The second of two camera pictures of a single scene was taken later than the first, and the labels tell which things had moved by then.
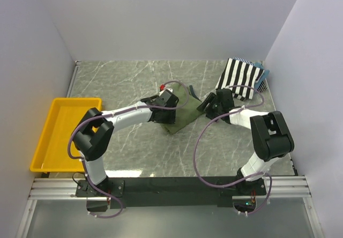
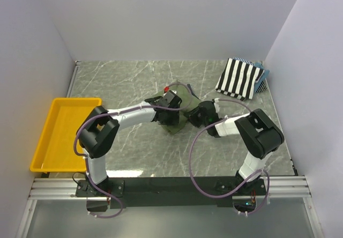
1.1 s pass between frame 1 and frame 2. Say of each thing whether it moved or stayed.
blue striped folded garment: stayed
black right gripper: moved
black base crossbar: stayed
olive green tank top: stayed
